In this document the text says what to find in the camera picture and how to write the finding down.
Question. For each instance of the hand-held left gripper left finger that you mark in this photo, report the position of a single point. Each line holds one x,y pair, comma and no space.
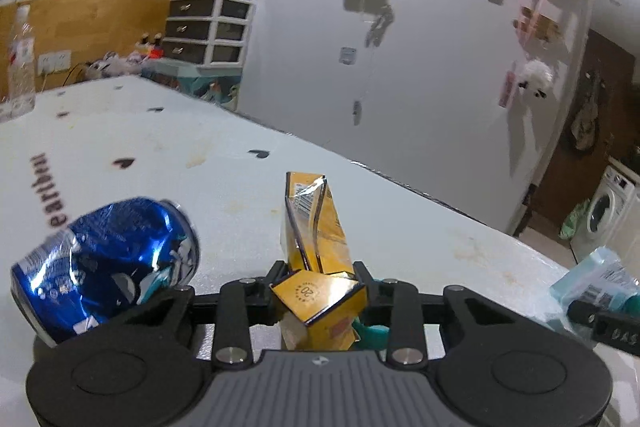
274,274

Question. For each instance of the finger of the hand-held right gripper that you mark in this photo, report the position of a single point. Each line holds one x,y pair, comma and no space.
587,316

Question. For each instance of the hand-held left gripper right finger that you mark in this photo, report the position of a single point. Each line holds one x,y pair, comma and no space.
361,273

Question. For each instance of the light blue tissue packet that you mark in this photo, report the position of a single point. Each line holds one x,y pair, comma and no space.
595,279

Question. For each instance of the crushed yellow carton box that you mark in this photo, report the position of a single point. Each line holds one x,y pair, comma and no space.
320,297

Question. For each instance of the teal plastic piece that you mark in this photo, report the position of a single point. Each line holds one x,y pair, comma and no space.
372,337

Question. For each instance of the green plastic bag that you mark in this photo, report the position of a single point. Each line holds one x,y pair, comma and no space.
574,222

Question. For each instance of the white washing machine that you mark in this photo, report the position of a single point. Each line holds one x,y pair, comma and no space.
607,207

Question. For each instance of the crushed blue drink can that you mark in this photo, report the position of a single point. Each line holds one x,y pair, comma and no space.
100,257

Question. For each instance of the beige hanging bag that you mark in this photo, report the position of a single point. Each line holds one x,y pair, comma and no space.
586,117

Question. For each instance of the teal side table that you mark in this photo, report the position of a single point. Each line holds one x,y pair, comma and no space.
195,79

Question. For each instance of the brown wooden door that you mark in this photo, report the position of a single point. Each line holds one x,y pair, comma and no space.
615,107

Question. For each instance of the pink hanging tag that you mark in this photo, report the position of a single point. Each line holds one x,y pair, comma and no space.
507,89

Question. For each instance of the white drawer unit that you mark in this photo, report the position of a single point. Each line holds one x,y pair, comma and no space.
210,29

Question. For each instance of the red and black figurines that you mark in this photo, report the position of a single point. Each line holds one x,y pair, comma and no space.
152,48

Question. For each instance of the white plush toys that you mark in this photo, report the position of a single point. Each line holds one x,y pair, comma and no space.
112,66

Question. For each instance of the clear plastic bottle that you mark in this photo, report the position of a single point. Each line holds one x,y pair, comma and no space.
21,67

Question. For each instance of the grey wall switch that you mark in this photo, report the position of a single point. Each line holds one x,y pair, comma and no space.
348,56

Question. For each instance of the white plush wall toy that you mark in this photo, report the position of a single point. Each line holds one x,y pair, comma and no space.
535,77

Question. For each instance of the white wall socket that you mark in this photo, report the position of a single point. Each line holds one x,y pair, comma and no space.
55,62

